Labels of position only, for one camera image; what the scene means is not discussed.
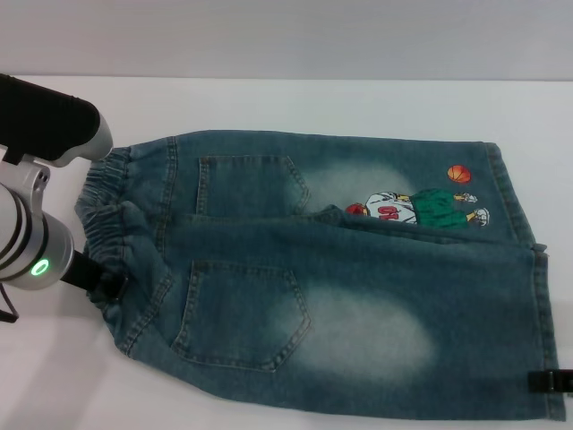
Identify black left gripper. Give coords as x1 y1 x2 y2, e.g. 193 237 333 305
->
59 249 132 305

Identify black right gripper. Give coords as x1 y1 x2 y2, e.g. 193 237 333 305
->
526 368 573 396

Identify blue denim shorts with cartoon print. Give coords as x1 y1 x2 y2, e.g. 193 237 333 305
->
73 129 567 423

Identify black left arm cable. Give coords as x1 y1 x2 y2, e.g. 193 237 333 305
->
0 285 20 324

